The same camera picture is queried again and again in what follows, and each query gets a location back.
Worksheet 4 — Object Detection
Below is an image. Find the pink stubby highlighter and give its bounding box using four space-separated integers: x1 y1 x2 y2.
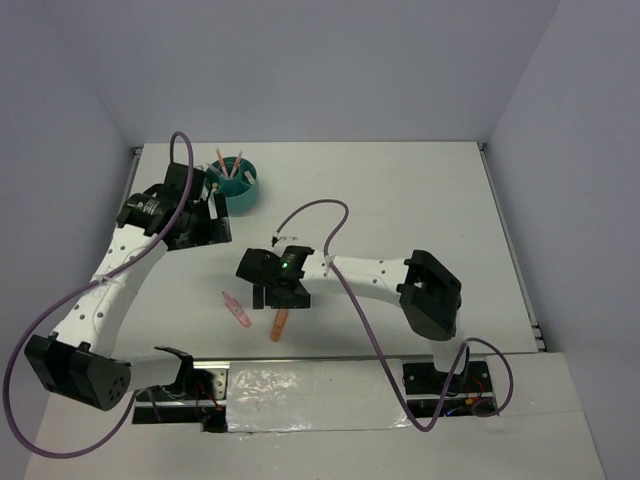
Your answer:
222 291 252 328

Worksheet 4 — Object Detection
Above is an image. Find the teal round organizer container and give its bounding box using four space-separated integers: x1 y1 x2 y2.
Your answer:
206 158 260 216

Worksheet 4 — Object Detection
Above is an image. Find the red slim highlighter pen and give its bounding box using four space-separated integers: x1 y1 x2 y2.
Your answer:
230 151 243 178

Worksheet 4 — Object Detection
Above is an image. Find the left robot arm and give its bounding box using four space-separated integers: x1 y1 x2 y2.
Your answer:
24 163 232 411

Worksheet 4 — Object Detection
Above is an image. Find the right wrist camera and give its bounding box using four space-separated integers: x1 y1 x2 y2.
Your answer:
271 232 298 248

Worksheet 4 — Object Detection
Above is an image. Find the silver foil sheet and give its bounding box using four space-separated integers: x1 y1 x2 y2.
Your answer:
226 360 411 433

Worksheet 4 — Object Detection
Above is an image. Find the orange slim highlighter pen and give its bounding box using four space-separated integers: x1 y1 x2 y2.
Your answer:
215 147 229 178

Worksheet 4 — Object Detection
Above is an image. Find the orange stubby highlighter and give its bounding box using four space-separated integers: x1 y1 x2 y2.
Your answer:
270 309 289 342

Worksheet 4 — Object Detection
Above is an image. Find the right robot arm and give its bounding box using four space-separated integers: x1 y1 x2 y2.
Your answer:
236 245 470 392

